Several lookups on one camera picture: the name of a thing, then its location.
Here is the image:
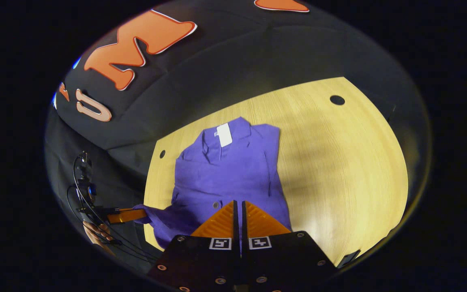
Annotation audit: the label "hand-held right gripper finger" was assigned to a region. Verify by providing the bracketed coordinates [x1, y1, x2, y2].
[241, 201, 337, 292]
[148, 200, 241, 292]

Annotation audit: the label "purple collared shirt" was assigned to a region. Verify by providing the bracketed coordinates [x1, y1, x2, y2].
[133, 117, 292, 250]

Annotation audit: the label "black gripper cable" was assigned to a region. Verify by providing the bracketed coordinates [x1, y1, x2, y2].
[66, 156, 159, 264]

